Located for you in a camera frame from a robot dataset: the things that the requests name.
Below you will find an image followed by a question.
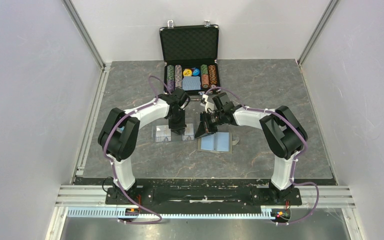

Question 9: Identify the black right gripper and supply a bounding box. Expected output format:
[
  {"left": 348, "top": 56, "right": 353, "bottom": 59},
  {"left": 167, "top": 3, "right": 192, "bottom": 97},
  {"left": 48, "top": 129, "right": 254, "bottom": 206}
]
[{"left": 195, "top": 110, "right": 225, "bottom": 139}]

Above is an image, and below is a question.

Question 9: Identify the clear plastic card sleeve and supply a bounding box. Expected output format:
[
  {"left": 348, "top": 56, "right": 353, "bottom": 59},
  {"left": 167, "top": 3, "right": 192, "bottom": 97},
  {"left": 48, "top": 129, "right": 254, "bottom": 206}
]
[{"left": 152, "top": 123, "right": 195, "bottom": 143}]

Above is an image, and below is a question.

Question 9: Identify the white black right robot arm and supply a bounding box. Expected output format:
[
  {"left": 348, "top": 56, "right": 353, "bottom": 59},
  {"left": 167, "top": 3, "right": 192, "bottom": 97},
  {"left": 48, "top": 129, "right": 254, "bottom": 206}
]
[{"left": 194, "top": 92, "right": 308, "bottom": 204}]

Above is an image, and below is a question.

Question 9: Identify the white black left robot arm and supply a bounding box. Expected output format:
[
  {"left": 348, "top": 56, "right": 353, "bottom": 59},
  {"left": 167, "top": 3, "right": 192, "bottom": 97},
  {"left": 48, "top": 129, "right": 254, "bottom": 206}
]
[{"left": 98, "top": 88, "right": 191, "bottom": 204}]

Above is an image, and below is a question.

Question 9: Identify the blue playing card deck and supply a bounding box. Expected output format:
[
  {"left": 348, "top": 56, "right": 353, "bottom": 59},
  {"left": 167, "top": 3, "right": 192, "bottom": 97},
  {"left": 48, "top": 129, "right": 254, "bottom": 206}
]
[{"left": 182, "top": 76, "right": 201, "bottom": 91}]

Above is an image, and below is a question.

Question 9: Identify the orange brown chip stack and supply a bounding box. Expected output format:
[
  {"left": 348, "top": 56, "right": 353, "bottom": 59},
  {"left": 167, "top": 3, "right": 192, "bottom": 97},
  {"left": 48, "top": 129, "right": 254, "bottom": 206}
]
[{"left": 208, "top": 65, "right": 218, "bottom": 87}]

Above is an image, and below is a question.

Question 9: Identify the blue dealer button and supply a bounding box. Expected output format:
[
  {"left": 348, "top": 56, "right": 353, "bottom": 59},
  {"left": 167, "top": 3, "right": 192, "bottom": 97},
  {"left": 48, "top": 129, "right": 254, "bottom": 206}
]
[{"left": 191, "top": 67, "right": 200, "bottom": 76}]

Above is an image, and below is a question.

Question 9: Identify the yellow dealer button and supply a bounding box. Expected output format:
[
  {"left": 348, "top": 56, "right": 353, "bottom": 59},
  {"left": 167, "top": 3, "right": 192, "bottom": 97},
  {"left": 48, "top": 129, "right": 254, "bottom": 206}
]
[{"left": 182, "top": 68, "right": 193, "bottom": 77}]

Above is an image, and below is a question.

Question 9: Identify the green orange chip stack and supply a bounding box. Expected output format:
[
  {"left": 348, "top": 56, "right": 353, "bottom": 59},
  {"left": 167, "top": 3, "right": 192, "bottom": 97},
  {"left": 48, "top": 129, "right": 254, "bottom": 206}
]
[{"left": 200, "top": 64, "right": 210, "bottom": 89}]

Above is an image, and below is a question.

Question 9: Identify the purple green chip stack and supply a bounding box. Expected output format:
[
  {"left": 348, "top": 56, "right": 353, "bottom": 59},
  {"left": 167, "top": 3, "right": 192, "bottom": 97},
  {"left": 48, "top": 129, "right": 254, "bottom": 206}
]
[{"left": 166, "top": 65, "right": 175, "bottom": 92}]

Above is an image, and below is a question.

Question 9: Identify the grey purple chip stack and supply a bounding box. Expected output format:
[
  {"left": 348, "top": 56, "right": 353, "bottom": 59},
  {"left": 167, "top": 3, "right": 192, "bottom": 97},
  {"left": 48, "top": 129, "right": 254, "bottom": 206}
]
[{"left": 174, "top": 64, "right": 183, "bottom": 89}]

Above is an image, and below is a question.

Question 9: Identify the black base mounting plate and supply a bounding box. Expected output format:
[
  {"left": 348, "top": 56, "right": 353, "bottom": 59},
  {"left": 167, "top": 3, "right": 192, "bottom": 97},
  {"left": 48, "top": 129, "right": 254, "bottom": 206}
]
[{"left": 105, "top": 178, "right": 302, "bottom": 215}]

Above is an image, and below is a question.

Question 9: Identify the black poker chip case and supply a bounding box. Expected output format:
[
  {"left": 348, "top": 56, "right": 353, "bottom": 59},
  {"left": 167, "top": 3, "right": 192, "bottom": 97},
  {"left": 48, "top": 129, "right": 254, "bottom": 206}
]
[{"left": 159, "top": 20, "right": 222, "bottom": 96}]

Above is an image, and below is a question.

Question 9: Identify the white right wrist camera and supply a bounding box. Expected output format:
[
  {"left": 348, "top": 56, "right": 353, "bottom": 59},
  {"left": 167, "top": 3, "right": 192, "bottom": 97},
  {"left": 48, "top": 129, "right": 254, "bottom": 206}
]
[{"left": 199, "top": 94, "right": 215, "bottom": 113}]

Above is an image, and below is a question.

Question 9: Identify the aluminium frame rail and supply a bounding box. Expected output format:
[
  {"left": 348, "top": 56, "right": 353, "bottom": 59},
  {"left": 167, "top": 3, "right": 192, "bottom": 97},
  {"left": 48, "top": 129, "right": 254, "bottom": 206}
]
[{"left": 55, "top": 185, "right": 356, "bottom": 209}]

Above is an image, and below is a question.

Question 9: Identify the white slotted cable duct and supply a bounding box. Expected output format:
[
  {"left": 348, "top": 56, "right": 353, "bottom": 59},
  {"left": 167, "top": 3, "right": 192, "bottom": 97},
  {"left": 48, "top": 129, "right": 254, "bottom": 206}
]
[{"left": 67, "top": 206, "right": 275, "bottom": 220}]

